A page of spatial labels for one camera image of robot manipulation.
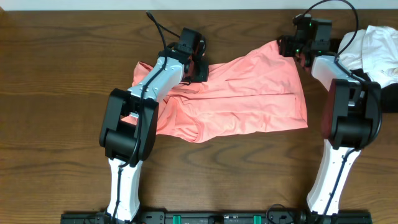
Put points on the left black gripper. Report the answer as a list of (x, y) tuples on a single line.
[(201, 76)]

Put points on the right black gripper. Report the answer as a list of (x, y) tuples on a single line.
[(285, 46)]

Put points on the pink printed t-shirt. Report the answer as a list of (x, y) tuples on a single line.
[(258, 92)]

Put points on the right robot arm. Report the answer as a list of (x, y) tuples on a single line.
[(351, 118)]

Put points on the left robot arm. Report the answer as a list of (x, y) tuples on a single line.
[(129, 127)]

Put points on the black fabric container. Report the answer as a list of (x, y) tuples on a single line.
[(388, 94)]

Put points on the white crumpled cloth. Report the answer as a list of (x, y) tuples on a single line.
[(373, 49)]

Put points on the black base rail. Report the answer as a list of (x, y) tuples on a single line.
[(277, 216)]

